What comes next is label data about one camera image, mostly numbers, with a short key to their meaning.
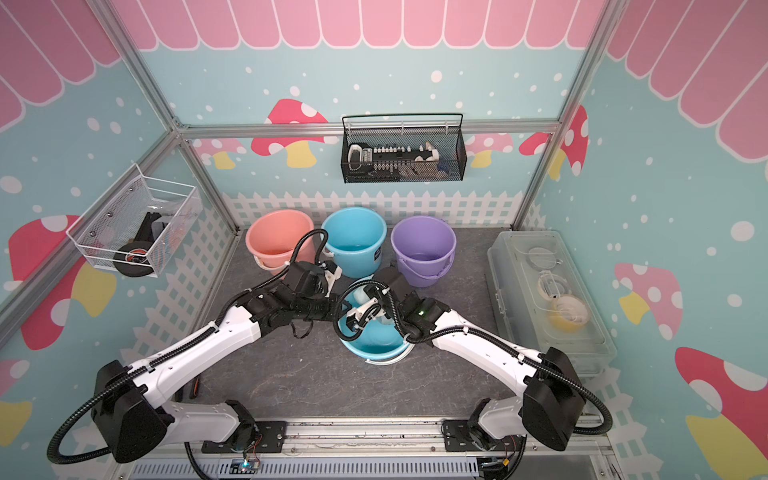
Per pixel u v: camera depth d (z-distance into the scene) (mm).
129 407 388
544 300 812
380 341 879
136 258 680
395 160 875
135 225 736
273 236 1005
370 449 736
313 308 648
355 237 1120
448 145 943
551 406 401
